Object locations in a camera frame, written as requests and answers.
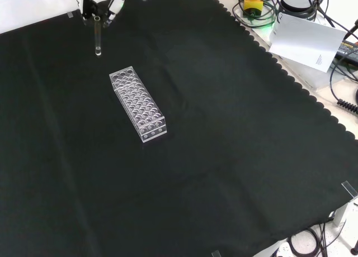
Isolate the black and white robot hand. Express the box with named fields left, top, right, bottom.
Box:
left=77, top=0, right=126, bottom=28

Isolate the clear glass test tube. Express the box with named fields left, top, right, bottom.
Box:
left=93, top=15, right=103, bottom=58

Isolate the clear plastic test tube rack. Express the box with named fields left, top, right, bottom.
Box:
left=109, top=66, right=168, bottom=144

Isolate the yellow stop button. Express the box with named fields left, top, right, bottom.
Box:
left=243, top=0, right=265, bottom=18

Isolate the black cloth with scalloped edge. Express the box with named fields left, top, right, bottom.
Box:
left=0, top=0, right=358, bottom=257

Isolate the white paper sheet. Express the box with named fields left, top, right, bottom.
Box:
left=268, top=12, right=347, bottom=73

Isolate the black power adapter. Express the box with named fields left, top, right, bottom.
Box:
left=335, top=39, right=358, bottom=63

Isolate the white power strip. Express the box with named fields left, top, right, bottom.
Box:
left=275, top=241, right=292, bottom=257

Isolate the black coiled cable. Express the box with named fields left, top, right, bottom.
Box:
left=329, top=55, right=358, bottom=114

